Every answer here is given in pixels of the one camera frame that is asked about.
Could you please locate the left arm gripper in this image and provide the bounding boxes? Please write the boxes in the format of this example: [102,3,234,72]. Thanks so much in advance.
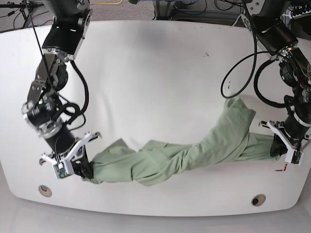
[259,116,311,163]

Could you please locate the white power strip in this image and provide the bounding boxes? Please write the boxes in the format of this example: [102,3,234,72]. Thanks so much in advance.
[289,5,311,19]

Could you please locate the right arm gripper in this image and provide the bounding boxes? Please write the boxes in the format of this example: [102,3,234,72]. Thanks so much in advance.
[39,128,101,179]

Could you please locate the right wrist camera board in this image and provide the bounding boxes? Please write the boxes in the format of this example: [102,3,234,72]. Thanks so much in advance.
[53,163,68,179]

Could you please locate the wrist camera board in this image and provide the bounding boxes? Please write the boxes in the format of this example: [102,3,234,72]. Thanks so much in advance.
[291,151,304,166]
[53,163,68,179]

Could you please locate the right table cable grommet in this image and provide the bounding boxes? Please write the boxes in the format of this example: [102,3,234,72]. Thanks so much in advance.
[251,194,266,207]

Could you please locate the red tape rectangle marker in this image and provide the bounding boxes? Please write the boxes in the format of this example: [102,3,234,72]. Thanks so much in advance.
[274,162,290,172]

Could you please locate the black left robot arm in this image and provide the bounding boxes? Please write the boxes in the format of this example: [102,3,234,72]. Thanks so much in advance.
[237,0,311,165]

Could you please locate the black tripod legs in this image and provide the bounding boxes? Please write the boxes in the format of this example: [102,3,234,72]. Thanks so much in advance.
[0,0,49,33]

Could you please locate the left table cable grommet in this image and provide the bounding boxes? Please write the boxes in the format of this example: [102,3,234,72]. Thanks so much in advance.
[38,185,52,198]

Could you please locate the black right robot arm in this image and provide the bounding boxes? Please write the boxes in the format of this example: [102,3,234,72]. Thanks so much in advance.
[22,0,100,179]

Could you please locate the table cable grommet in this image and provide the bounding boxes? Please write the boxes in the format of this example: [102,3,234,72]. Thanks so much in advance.
[38,185,52,198]
[251,194,266,207]

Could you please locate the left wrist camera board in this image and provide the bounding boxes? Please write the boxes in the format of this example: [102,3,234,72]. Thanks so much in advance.
[291,151,304,166]

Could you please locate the yellow cable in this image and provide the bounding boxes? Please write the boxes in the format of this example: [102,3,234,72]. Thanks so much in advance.
[89,0,123,7]

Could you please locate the green polo shirt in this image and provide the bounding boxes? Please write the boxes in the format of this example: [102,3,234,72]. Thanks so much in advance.
[83,97,280,186]

